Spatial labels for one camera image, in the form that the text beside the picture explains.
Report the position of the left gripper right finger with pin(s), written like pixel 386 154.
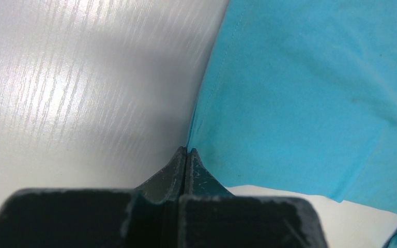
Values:
pixel 210 216

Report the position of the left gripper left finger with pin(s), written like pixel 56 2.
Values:
pixel 145 216

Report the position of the teal t shirt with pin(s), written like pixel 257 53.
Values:
pixel 301 96

